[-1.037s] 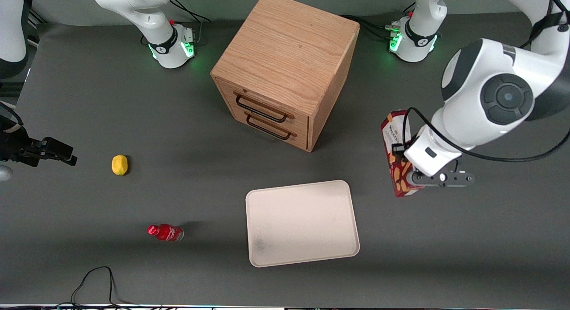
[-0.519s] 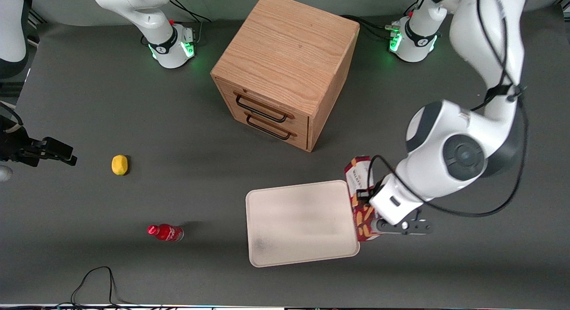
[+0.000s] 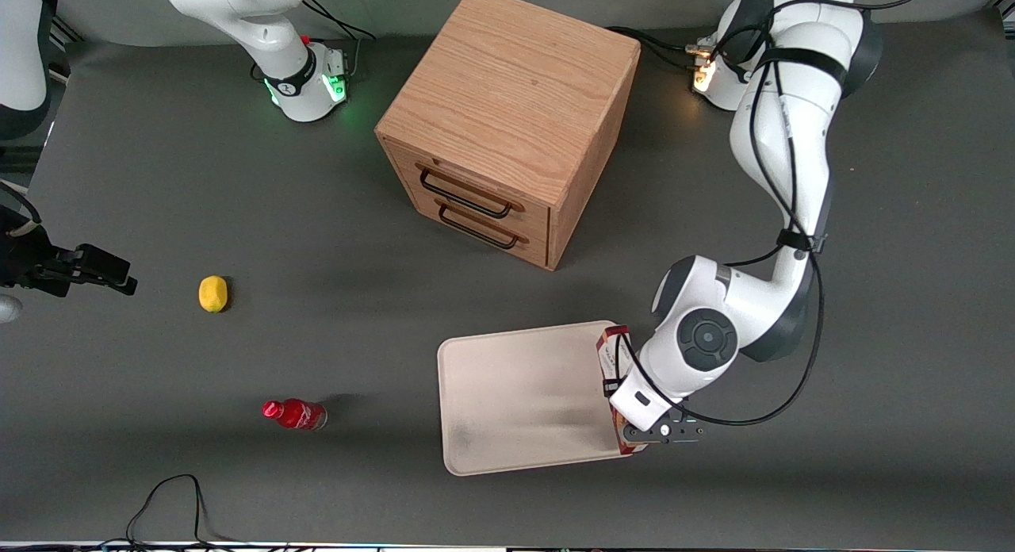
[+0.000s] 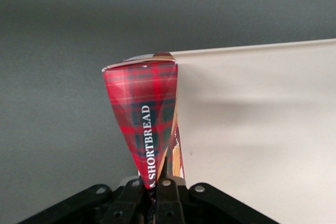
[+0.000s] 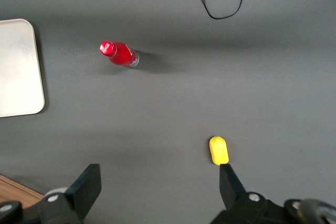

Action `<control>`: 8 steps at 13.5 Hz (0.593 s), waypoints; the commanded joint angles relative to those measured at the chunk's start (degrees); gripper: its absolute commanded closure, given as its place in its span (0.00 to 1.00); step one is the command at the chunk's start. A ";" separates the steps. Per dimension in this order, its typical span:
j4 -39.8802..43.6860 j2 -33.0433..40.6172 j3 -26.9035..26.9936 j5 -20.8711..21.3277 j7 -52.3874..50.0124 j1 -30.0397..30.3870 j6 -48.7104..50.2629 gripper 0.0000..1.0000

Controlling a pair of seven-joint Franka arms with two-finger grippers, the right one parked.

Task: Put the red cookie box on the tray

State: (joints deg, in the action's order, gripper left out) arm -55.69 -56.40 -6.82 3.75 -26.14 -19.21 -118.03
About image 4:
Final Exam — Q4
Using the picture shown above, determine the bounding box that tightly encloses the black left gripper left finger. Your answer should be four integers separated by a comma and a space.
101, 178, 145, 224

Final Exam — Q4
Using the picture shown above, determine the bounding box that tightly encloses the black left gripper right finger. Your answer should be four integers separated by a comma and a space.
155, 156, 185, 224

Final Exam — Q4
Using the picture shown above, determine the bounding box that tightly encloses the red tartan cookie box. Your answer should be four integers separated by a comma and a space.
101, 51, 188, 205

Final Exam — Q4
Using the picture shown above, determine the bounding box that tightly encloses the beige rectangular tray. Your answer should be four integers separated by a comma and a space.
167, 38, 336, 224

